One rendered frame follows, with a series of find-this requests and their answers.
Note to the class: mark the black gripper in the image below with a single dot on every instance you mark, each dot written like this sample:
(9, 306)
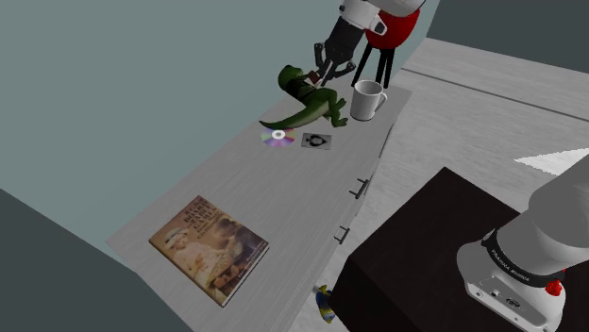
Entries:
(343, 41)

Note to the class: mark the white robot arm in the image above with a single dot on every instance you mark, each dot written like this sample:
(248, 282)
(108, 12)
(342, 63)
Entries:
(522, 257)

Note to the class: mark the green dinosaur toy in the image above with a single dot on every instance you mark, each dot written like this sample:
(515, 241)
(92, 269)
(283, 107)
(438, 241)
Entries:
(313, 103)

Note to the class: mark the white mug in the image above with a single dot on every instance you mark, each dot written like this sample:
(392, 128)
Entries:
(363, 101)

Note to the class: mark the red chair with black legs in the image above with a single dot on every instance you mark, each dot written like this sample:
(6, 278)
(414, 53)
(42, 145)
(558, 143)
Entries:
(395, 32)

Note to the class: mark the grey playing card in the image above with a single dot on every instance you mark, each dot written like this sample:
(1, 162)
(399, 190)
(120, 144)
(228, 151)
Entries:
(316, 141)

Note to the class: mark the shiny compact disc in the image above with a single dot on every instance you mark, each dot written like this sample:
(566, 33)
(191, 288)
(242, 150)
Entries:
(285, 140)

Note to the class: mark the grey chest of drawers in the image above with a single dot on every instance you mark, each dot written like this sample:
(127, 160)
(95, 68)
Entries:
(276, 193)

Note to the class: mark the dark robot stand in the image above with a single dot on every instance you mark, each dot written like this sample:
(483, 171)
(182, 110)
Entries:
(414, 257)

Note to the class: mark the book with portrait cover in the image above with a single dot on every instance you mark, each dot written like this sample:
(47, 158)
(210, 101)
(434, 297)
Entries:
(207, 248)

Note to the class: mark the blue and yellow toy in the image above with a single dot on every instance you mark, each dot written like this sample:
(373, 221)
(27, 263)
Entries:
(326, 303)

